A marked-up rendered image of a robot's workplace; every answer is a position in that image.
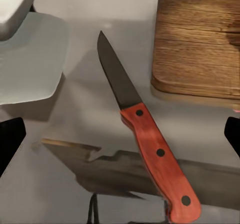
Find cutting board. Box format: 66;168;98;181
151;0;240;100

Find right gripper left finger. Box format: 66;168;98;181
0;117;26;177

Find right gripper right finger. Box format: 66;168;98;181
223;117;240;157

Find parer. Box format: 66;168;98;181
97;30;202;224

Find bowl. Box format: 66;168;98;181
0;0;34;42

